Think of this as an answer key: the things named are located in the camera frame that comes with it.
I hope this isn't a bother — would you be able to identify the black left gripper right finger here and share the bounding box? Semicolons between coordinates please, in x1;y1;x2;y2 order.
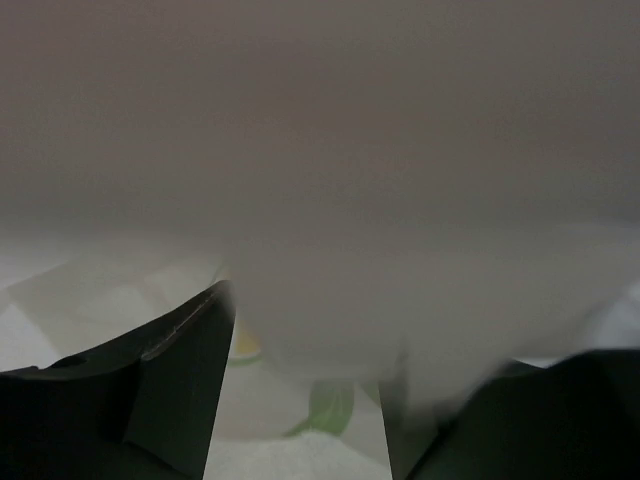
383;349;639;479

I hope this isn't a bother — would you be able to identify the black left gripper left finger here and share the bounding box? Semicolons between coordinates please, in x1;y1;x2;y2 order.
1;281;235;479

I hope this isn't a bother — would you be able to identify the white plastic bag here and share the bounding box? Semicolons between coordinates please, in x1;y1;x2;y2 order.
1;1;639;479

